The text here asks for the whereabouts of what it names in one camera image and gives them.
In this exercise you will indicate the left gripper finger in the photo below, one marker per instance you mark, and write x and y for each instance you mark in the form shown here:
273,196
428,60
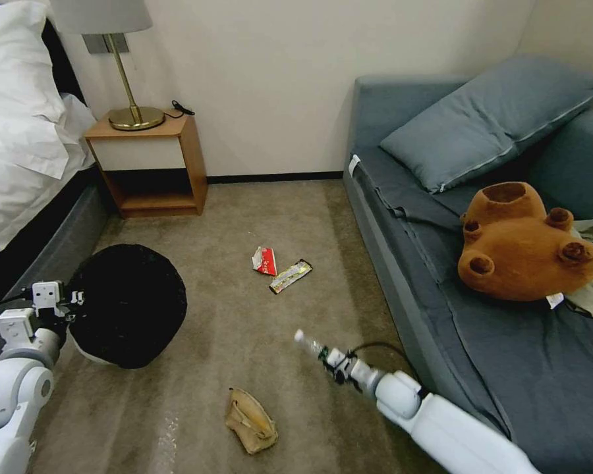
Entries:
78,297
70,317

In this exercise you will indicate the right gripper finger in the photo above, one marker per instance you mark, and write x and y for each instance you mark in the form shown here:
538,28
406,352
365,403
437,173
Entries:
332,355
334,373

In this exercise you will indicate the clear plastic bottle white cap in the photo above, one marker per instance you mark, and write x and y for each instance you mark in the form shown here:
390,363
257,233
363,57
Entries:
310,343

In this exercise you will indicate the trash bin with black bag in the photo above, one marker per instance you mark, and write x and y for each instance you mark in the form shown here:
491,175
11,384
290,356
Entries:
128,306

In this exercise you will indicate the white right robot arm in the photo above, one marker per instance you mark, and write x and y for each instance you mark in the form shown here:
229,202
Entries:
449,424

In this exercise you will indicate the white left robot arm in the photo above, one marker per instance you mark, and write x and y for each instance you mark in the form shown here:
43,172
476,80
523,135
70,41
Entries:
10,390

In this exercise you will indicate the yellow and black snack wrapper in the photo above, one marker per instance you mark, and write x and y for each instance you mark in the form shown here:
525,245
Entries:
289,276

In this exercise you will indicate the crumpled tan paper bag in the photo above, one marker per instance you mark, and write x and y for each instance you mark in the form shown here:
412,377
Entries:
249,422

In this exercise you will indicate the red and white wrapper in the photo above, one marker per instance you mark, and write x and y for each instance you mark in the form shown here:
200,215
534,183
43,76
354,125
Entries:
266,261

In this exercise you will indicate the white duvet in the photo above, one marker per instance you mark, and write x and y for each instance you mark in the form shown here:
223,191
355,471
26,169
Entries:
20,168

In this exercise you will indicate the blue-grey sofa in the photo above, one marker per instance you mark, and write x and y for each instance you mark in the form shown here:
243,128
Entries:
499,355

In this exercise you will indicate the wooden nightstand white drawer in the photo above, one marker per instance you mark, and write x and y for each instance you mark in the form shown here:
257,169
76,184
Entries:
143,148

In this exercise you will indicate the brass table lamp grey shade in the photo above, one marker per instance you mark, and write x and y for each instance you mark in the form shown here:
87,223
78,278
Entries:
133,118

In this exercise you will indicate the white sofa label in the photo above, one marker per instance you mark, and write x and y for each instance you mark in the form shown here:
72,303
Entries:
354,165

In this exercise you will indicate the brown plush bear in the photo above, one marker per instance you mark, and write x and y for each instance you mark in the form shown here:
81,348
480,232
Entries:
519,252

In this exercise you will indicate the black headboard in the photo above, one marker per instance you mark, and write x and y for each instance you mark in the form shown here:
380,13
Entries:
62,64

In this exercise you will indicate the white pillow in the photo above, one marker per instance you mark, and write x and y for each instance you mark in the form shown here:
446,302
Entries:
15,59

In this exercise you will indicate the blue-grey cushion with zipper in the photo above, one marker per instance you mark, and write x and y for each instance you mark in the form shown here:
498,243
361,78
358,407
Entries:
489,118

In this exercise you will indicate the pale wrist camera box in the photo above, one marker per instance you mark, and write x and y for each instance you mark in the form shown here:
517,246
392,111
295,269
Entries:
47,295

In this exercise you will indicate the grey wall switch plate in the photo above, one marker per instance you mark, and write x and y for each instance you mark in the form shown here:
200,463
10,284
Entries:
95,44

